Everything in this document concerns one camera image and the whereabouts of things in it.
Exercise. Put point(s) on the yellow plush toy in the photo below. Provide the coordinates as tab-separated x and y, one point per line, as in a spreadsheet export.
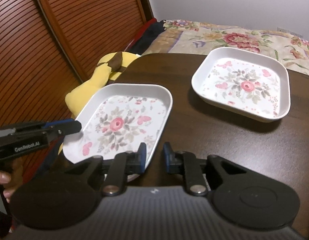
108	69

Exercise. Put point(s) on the floral bed quilt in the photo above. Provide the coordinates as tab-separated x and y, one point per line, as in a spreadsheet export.
190	37

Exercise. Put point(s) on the left hand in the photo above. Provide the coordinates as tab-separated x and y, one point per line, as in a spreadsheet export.
6	180

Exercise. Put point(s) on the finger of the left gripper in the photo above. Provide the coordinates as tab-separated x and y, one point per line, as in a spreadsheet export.
63	127

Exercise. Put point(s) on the floral tray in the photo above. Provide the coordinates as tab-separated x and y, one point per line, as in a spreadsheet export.
243	82
118	118

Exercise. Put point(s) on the wooden louvered wardrobe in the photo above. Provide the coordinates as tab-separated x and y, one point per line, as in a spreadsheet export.
49	47

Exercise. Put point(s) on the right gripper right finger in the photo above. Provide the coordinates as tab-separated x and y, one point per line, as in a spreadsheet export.
189	167

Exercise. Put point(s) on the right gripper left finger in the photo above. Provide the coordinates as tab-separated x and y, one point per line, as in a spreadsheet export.
118	169

